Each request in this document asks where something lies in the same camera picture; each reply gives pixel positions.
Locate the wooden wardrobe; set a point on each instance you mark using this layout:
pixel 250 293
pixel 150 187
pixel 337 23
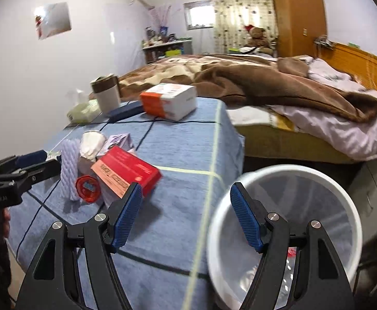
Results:
pixel 298 13

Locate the brown fleece blanket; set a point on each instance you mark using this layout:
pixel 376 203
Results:
pixel 240 77

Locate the blue checked tablecloth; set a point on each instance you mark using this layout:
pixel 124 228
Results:
pixel 182 148

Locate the purple decorative branches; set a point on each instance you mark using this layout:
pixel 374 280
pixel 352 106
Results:
pixel 161 16

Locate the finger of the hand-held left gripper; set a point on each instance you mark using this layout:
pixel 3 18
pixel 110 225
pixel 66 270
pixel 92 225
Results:
pixel 41 171
pixel 30 159

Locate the red round can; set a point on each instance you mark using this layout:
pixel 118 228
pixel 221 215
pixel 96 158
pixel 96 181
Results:
pixel 81 187

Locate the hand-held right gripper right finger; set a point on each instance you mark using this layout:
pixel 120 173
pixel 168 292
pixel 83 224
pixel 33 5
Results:
pixel 245 213

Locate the cluttered wall shelf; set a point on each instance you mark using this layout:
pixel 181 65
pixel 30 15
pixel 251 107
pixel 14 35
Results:
pixel 156 53

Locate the small window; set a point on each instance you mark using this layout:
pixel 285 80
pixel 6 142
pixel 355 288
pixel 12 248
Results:
pixel 199 14

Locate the red cardboard box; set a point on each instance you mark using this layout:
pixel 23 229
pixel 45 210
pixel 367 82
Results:
pixel 127 164

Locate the wall poster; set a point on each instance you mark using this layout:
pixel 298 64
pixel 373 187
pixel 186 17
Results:
pixel 52 19

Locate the yellow mattress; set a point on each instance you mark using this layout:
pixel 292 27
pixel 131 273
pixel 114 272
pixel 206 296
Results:
pixel 272 142

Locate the dark blue glasses case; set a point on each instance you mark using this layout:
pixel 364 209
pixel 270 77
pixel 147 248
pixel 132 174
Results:
pixel 123 109

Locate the brown teddy bear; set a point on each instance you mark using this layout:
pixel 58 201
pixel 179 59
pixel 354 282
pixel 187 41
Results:
pixel 257 37

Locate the orange and white tissue pack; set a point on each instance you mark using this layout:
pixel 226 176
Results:
pixel 175 103

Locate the wooden headboard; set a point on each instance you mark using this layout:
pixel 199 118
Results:
pixel 362 67

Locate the patterned curtain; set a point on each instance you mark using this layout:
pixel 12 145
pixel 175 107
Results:
pixel 233 6

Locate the cream paper bag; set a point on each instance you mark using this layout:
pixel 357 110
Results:
pixel 91 145

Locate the purple drink carton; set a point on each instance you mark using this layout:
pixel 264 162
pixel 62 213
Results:
pixel 119 140

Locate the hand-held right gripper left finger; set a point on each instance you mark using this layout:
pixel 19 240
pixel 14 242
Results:
pixel 128 213

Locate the pale yellow soft tissue pack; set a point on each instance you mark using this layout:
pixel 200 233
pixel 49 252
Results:
pixel 81 113

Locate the pink quilt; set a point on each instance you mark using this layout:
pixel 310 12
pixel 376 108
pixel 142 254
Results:
pixel 330 129

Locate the beige cup with brown band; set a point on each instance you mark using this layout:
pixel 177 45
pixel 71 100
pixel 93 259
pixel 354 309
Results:
pixel 107 98

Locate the white round waste bin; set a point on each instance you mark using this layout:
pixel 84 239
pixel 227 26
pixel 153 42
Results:
pixel 227 264

